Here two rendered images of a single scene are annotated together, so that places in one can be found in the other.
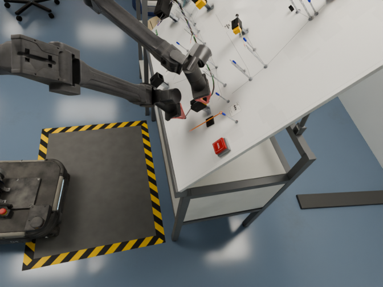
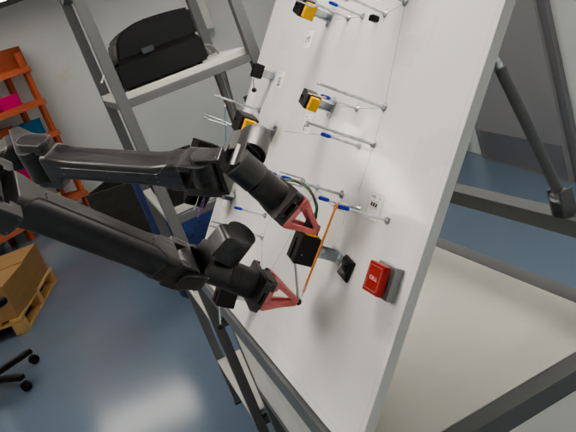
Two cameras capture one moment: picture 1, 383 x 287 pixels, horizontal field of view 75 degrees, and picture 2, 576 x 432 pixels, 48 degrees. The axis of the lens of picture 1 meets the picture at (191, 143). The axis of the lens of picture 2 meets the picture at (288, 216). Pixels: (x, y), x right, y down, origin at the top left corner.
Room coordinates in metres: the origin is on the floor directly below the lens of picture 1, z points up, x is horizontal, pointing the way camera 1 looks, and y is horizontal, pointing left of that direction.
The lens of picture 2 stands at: (-0.37, -0.14, 1.55)
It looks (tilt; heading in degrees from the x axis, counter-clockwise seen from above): 17 degrees down; 8
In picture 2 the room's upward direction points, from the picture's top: 20 degrees counter-clockwise
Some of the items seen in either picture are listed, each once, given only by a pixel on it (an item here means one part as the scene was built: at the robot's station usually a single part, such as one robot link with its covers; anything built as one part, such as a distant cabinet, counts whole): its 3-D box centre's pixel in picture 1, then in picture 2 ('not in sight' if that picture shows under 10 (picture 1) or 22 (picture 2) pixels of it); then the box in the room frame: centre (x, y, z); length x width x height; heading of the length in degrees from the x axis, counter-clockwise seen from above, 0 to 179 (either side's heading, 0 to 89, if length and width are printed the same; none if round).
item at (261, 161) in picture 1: (207, 122); (396, 359); (1.14, -0.07, 0.60); 1.17 x 0.58 x 0.40; 23
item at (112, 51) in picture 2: not in sight; (150, 49); (1.84, 0.40, 1.56); 0.30 x 0.23 x 0.19; 115
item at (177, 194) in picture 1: (161, 101); (259, 341); (1.01, 0.22, 0.83); 1.18 x 0.06 x 0.06; 23
